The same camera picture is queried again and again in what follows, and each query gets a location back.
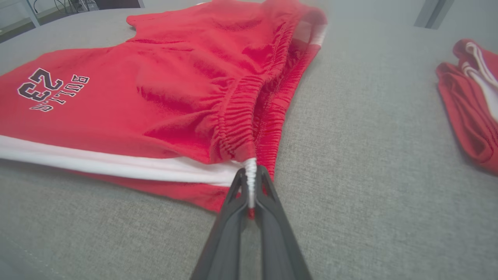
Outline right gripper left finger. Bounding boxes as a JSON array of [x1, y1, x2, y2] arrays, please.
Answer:
[[190, 167, 250, 280]]

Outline grey upright post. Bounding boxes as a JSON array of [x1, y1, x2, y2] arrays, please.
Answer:
[[428, 0, 455, 30], [414, 0, 439, 28]]

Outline grey fabric sofa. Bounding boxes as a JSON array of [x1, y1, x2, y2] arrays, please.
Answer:
[[0, 0, 498, 280]]

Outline grey slanted furniture leg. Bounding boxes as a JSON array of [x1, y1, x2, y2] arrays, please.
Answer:
[[21, 0, 42, 28]]

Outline red basketball shorts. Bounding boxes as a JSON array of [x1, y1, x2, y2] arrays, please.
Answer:
[[0, 0, 328, 219]]

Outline red basketball jersey shirt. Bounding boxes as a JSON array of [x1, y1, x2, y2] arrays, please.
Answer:
[[436, 38, 498, 175]]

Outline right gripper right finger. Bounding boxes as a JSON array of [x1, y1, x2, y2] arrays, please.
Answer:
[[253, 165, 312, 280]]

